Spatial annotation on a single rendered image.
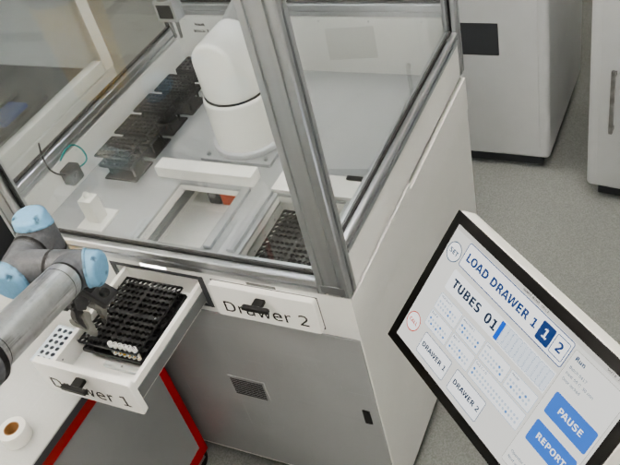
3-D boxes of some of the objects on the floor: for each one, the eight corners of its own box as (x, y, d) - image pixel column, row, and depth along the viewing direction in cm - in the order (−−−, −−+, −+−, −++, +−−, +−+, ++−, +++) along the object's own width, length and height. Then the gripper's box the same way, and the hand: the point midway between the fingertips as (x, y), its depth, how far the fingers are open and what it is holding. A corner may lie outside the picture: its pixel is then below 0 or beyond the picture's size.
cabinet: (408, 510, 236) (365, 342, 183) (135, 431, 279) (37, 277, 227) (486, 284, 295) (471, 109, 243) (251, 247, 339) (196, 92, 287)
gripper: (55, 244, 174) (92, 307, 189) (25, 280, 167) (65, 342, 182) (86, 250, 171) (121, 314, 185) (56, 286, 164) (95, 350, 178)
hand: (101, 327), depth 181 cm, fingers open, 3 cm apart
